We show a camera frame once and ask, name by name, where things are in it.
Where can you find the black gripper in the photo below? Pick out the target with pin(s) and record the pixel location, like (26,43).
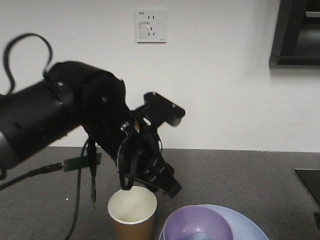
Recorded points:
(139,159)

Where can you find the brown paper cup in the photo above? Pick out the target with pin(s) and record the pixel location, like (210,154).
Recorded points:
(132,212)

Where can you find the purple plastic bowl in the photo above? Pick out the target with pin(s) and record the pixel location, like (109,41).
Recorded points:
(189,220)

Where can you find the light blue plastic spoon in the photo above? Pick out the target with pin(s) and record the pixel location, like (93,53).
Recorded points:
(200,236)

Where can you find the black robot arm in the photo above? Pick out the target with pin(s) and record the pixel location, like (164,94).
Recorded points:
(74,94)

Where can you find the light blue plastic plate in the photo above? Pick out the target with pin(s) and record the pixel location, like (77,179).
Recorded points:
(243,228)

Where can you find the small green circuit board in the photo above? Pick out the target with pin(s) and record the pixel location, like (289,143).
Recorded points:
(72,164)

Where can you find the black flat cooktop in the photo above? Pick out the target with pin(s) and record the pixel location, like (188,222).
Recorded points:
(310,180)

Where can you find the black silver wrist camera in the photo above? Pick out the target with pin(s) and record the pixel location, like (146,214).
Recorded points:
(158,110)

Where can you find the white wall power socket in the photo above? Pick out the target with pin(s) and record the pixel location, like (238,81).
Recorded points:
(151,25)

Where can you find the black wall-mounted cabinet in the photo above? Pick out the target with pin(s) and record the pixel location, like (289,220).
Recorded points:
(296,39)

